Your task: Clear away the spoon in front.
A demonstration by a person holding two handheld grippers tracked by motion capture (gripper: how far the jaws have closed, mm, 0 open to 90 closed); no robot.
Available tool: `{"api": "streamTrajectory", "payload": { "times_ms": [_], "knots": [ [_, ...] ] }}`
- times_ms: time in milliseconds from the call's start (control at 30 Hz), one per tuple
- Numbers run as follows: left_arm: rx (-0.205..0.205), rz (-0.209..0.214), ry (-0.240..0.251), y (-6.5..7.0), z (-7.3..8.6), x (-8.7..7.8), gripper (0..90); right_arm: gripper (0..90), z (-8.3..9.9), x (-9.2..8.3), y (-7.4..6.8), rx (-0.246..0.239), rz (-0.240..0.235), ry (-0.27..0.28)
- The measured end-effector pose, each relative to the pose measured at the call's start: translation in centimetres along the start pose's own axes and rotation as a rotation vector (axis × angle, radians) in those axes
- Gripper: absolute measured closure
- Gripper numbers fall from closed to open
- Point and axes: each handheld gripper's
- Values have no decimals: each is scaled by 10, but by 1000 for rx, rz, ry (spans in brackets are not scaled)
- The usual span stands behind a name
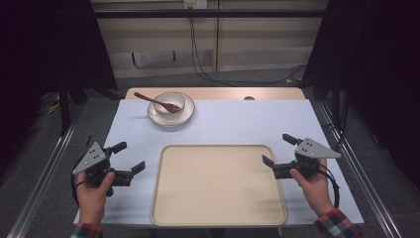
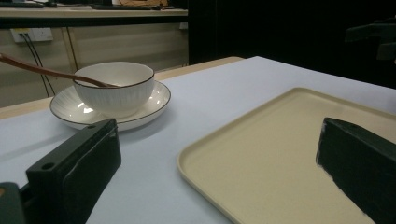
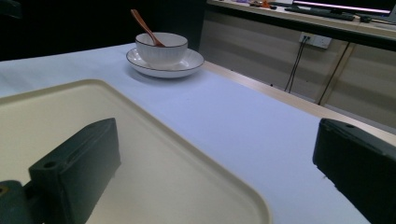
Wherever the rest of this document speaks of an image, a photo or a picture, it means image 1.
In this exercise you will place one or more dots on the aluminium floor rail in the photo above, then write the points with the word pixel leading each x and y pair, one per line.
pixel 43 175
pixel 363 178

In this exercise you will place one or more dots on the wooden table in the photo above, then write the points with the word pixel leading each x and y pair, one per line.
pixel 214 93

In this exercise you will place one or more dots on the dark curtain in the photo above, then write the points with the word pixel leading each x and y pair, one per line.
pixel 49 43
pixel 379 66

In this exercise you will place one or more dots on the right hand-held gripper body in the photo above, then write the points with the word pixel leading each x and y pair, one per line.
pixel 312 150

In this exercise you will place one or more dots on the dark round table grommet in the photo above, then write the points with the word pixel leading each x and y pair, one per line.
pixel 249 97

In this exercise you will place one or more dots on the beige tray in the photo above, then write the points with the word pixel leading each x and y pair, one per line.
pixel 218 188

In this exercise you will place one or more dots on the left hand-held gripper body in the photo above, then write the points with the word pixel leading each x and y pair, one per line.
pixel 90 158

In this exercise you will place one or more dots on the person's left hand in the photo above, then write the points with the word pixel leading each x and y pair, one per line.
pixel 92 201

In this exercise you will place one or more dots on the black metal stand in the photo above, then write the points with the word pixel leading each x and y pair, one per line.
pixel 64 109

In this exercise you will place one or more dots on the black horizontal metal bar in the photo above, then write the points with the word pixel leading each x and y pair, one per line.
pixel 231 13

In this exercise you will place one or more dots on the brown wooden spoon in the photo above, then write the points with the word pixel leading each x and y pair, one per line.
pixel 155 101

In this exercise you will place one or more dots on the white wall socket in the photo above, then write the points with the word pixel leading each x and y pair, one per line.
pixel 195 3

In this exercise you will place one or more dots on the person's right hand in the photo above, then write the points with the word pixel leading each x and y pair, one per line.
pixel 316 191

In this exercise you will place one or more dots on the white table mat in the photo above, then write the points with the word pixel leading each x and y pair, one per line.
pixel 231 125

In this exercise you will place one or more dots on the white plate dark rim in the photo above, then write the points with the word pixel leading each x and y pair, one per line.
pixel 171 121

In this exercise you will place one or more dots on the white bowl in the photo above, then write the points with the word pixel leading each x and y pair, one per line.
pixel 166 99

